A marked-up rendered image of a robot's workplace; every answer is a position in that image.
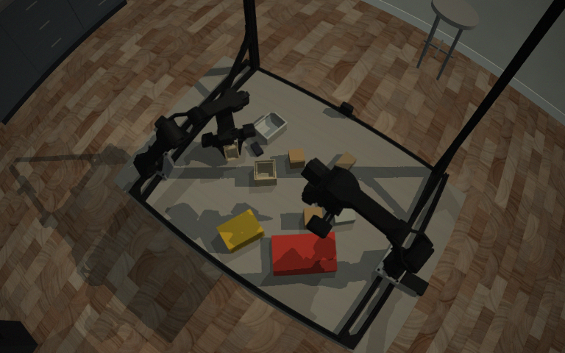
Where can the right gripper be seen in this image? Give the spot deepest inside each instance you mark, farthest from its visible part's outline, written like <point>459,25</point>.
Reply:
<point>247,131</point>

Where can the yellow rectangular block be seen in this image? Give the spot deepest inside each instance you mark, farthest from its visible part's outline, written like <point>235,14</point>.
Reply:
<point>240,231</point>

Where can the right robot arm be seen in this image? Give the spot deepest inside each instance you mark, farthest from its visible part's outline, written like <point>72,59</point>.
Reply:
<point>170,136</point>

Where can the red flat rectangular block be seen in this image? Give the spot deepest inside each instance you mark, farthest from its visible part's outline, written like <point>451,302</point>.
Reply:
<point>303,254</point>

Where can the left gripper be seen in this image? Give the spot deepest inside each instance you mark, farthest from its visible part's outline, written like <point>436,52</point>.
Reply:
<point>321,227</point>

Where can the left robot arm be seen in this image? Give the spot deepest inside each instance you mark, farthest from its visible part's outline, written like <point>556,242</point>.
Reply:
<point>343,190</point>

